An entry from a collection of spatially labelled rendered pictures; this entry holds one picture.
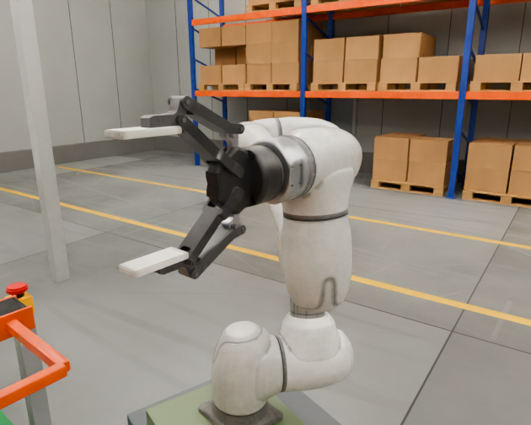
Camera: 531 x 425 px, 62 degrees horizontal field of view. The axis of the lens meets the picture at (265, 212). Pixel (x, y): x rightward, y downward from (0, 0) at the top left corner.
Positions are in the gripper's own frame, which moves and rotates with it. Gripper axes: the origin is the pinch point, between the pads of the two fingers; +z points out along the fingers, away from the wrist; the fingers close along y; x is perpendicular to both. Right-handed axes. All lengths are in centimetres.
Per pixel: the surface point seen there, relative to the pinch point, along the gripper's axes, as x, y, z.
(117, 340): 217, 159, -120
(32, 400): 117, 99, -27
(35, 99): 342, -1, -142
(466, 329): 33, 159, -288
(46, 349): 36.4, 33.4, -4.2
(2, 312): 54, 32, -4
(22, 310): 52, 32, -7
